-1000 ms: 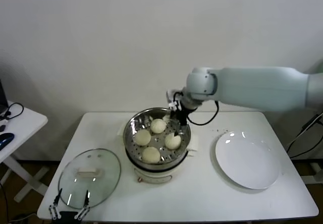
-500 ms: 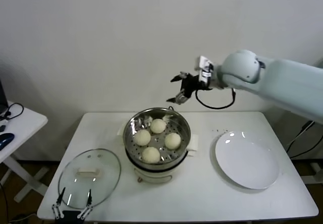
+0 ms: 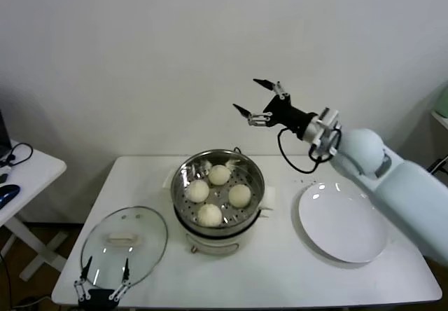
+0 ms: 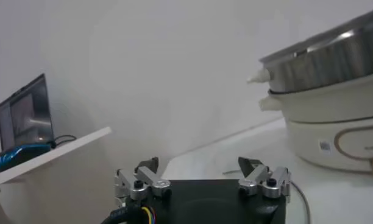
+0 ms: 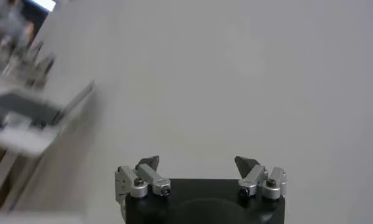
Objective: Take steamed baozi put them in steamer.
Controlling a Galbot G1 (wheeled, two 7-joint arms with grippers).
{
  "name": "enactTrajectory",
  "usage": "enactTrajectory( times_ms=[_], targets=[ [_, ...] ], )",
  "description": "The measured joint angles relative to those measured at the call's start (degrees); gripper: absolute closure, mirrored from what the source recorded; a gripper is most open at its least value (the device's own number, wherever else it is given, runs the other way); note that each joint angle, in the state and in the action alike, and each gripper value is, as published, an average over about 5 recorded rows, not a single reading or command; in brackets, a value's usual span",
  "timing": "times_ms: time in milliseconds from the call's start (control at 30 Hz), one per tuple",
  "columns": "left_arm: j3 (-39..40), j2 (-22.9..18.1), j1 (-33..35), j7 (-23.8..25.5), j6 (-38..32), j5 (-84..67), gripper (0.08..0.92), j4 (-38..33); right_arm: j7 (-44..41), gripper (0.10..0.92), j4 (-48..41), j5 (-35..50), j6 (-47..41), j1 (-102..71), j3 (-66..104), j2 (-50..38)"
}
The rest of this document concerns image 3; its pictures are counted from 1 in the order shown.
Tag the white steamed baozi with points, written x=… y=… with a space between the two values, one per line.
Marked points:
x=199 y=191
x=219 y=174
x=210 y=215
x=239 y=196

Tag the stainless steel steamer basket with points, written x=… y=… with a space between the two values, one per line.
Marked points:
x=252 y=181

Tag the pale green container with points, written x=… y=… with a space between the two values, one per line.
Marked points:
x=442 y=101

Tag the white plug adapter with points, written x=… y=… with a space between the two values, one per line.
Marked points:
x=4 y=166

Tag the white folding side table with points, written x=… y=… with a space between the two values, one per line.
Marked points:
x=38 y=171

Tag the white shelf board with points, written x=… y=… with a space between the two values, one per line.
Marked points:
x=441 y=120

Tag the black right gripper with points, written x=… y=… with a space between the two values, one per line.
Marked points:
x=287 y=113

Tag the white round plate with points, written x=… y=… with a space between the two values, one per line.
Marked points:
x=339 y=220

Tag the white electric cooker pot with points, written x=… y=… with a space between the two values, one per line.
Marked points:
x=213 y=244

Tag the black laptop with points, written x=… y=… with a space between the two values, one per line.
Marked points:
x=3 y=136

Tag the light blue right robot arm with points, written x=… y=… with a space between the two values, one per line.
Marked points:
x=402 y=192

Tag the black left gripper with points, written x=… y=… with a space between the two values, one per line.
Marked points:
x=98 y=295

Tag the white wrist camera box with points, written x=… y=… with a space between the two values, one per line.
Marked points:
x=329 y=118

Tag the blue computer mouse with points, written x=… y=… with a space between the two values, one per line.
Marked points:
x=7 y=193

